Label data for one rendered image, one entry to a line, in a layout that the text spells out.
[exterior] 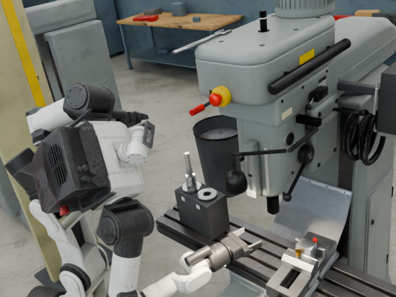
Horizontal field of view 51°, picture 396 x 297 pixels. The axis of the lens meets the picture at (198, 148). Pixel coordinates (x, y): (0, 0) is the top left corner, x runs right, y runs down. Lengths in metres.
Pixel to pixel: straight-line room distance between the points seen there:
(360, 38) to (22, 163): 1.34
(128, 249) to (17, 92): 1.65
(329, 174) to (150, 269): 1.76
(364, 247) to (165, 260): 1.63
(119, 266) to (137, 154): 0.35
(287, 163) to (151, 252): 2.11
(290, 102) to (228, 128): 2.59
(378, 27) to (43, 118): 1.35
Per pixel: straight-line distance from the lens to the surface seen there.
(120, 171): 1.33
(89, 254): 1.77
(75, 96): 1.39
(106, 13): 8.70
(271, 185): 1.46
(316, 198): 1.97
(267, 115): 1.28
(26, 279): 3.58
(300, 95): 1.36
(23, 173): 1.60
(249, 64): 1.14
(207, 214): 1.81
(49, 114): 1.51
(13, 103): 2.76
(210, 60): 1.22
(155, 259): 3.31
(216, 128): 3.89
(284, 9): 1.48
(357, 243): 2.10
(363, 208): 1.99
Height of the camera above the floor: 2.21
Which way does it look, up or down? 28 degrees down
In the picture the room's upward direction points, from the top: 8 degrees counter-clockwise
